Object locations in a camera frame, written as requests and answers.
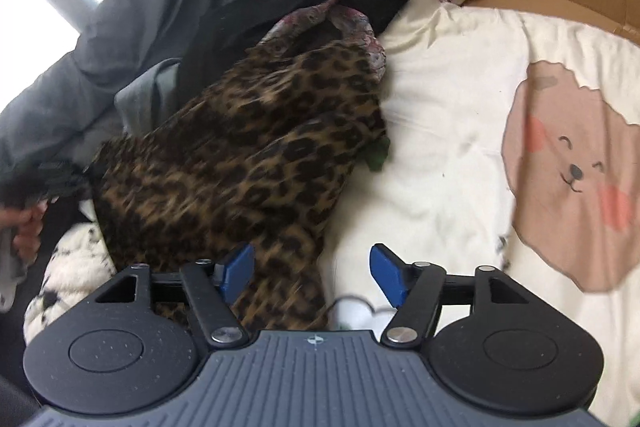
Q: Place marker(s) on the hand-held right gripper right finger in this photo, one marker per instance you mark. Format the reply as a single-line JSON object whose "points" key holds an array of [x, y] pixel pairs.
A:
{"points": [[387, 274]]}

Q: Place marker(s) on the leopard print garment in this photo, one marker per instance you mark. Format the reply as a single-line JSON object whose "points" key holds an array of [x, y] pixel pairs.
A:
{"points": [[260, 167]]}

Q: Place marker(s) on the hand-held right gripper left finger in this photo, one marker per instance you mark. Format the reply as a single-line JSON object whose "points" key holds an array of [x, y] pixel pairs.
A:
{"points": [[239, 269]]}

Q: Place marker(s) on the white black-spotted cloth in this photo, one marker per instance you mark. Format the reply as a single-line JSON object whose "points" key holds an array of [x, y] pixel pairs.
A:
{"points": [[70, 267]]}

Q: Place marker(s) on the white bear print blanket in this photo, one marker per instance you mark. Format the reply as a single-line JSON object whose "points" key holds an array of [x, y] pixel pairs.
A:
{"points": [[450, 107]]}

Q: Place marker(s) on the person's left hand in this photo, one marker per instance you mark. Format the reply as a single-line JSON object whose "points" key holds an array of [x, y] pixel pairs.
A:
{"points": [[27, 227]]}

